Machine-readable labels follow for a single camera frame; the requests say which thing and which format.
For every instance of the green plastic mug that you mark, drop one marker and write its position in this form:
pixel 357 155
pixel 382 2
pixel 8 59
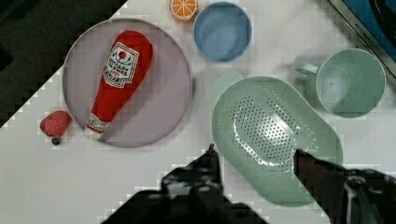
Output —
pixel 349 84

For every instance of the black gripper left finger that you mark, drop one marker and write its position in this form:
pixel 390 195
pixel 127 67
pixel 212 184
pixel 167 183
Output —
pixel 203 172

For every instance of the black toaster oven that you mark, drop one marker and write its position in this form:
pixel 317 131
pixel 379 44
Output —
pixel 374 22

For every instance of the blue plastic bowl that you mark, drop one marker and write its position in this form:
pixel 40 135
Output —
pixel 222 32

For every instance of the lilac round plate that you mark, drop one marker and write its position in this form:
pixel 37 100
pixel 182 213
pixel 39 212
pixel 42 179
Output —
pixel 159 103

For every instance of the red plush ketchup bottle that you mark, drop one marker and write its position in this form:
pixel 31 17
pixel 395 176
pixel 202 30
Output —
pixel 126 66

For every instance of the green plastic strainer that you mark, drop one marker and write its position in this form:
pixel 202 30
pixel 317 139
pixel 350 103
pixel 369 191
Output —
pixel 258 123

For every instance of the red strawberry toy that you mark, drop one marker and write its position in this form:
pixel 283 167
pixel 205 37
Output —
pixel 56 123

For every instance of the orange slice toy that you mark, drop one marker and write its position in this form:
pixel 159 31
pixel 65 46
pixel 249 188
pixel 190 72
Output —
pixel 183 10

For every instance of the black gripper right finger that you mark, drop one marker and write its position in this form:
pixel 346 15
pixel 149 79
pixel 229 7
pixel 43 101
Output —
pixel 347 196

